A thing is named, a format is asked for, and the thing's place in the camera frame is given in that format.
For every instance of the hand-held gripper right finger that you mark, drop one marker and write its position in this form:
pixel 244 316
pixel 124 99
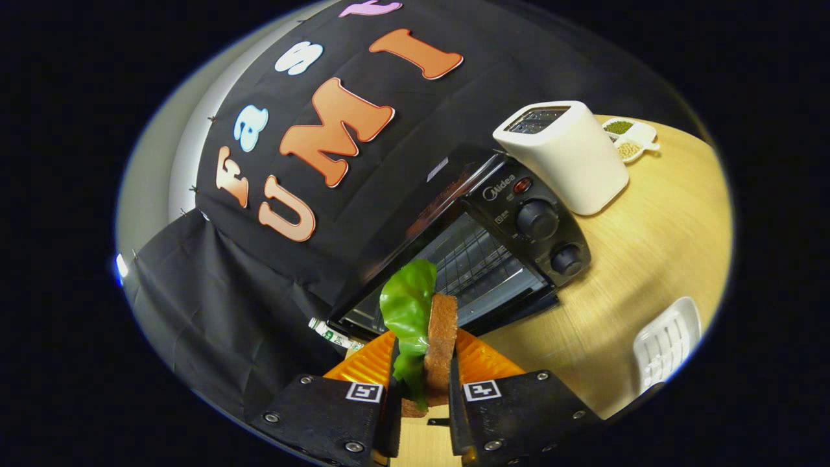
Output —
pixel 519 415

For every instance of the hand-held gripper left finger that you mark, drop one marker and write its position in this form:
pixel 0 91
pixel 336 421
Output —
pixel 324 415

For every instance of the lettuce bread sandwich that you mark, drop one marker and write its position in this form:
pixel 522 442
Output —
pixel 442 337

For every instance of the black toaster oven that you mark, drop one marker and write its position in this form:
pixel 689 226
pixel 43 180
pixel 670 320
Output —
pixel 506 201

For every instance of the white bread toaster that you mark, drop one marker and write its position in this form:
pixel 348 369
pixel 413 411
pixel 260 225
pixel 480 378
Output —
pixel 570 162

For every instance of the white bottle green label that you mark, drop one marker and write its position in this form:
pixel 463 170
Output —
pixel 334 336

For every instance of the white plastic tray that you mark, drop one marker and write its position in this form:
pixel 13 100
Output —
pixel 668 344

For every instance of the black backdrop cloth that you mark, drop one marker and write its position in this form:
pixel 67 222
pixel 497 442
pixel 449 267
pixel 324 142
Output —
pixel 194 292

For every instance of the white divided bean dish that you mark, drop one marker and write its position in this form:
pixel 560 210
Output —
pixel 632 139

